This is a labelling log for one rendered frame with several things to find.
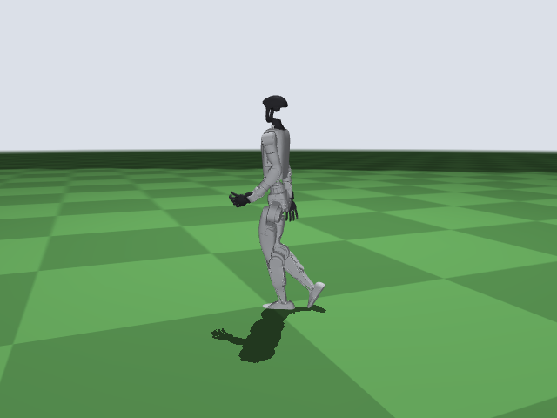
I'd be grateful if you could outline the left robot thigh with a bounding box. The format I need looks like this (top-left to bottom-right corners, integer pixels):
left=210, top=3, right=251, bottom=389
left=258, top=201, right=285, bottom=265

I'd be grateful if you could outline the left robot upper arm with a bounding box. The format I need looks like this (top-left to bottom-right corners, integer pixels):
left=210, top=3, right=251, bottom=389
left=261, top=131, right=282, bottom=176

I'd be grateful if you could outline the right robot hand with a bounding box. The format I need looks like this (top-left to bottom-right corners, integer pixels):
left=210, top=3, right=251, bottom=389
left=285, top=191, right=298, bottom=222

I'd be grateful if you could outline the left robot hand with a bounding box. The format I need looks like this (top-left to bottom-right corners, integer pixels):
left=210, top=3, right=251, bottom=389
left=229, top=192, right=253, bottom=207

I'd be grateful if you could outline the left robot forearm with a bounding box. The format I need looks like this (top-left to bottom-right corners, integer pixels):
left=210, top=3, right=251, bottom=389
left=247, top=168, right=279, bottom=202

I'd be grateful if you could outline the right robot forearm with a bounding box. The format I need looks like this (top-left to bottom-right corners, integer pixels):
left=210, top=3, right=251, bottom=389
left=282, top=165, right=292, bottom=198

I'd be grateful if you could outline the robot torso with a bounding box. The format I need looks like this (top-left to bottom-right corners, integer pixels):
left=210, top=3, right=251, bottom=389
left=261, top=125, right=290, bottom=212

